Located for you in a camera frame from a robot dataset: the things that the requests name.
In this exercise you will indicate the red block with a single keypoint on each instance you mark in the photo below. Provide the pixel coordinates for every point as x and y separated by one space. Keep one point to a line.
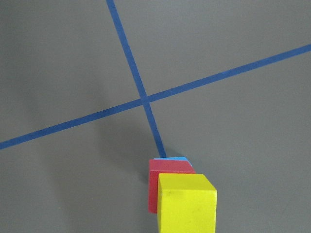
165 175

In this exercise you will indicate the blue block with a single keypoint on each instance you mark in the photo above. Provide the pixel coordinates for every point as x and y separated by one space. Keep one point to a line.
180 158

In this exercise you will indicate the yellow block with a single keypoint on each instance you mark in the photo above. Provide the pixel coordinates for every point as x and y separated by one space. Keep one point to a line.
190 209

